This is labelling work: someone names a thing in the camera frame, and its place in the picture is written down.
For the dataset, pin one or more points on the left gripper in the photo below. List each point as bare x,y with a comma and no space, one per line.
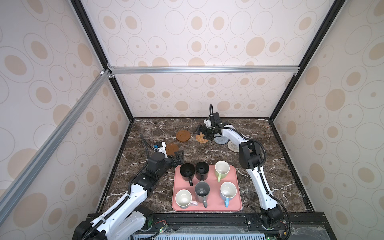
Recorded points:
179,160

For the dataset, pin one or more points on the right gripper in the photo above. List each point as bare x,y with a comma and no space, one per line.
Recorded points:
204,131

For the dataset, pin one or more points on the woven rattan coaster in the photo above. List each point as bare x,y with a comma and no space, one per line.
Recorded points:
200,138

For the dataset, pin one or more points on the brown wooden coaster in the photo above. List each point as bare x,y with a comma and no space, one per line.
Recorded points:
171,149
183,136

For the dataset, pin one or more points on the blue woven coaster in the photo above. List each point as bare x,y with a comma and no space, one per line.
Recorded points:
221,140

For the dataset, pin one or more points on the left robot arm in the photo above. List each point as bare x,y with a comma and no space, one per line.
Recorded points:
122,220

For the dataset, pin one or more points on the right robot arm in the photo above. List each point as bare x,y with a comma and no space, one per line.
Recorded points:
252,157

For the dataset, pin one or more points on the multicolour woven coaster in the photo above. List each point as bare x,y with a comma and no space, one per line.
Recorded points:
233,147

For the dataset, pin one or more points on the black mug left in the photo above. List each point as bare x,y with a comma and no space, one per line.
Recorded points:
187,172

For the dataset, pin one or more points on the black mug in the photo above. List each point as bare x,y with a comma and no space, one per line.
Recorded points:
187,172
202,171

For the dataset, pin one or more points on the black mug right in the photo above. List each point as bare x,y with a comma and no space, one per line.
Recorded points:
202,171

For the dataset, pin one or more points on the green mug white inside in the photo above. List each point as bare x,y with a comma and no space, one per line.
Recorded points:
222,169

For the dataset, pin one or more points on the grey mug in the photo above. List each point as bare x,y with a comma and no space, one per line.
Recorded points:
202,190

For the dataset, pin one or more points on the pink plastic tray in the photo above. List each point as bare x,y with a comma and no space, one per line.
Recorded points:
215,202

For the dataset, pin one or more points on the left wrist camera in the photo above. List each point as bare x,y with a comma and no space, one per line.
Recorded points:
160,147

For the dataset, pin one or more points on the white mug pink handle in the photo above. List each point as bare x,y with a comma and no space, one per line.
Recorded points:
184,198

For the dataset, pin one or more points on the white mug blue handle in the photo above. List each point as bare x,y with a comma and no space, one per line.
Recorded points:
227,192

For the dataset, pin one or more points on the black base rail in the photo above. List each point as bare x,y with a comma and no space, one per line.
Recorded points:
224,226

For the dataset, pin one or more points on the horizontal aluminium frame bar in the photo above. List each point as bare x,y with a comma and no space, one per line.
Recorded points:
205,70

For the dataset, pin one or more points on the left aluminium frame bar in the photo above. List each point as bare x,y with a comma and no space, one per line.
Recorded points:
20,185

